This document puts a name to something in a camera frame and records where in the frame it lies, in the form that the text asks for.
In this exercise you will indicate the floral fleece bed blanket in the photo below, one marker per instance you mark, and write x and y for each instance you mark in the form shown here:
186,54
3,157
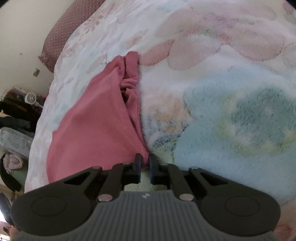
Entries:
216,89

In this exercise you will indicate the floral storage bag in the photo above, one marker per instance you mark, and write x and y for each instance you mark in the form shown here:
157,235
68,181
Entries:
15,142

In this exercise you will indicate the mauve quilted headboard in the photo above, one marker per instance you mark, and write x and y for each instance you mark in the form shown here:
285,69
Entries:
77,13

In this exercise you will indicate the dark hanging clothes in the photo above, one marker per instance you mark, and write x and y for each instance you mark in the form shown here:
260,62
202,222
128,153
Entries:
13,104

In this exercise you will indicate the white standing fan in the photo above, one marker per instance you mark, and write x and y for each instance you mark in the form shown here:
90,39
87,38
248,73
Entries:
31,99

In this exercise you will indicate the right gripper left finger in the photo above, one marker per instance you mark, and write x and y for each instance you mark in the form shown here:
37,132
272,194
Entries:
118,177

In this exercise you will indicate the brass wall switch plate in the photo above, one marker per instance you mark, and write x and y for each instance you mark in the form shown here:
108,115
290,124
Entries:
36,72

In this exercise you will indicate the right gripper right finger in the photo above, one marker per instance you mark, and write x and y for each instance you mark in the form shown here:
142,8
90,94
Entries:
170,176

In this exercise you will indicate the pink turtleneck long-sleeve top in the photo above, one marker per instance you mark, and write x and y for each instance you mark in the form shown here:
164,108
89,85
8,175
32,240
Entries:
103,127

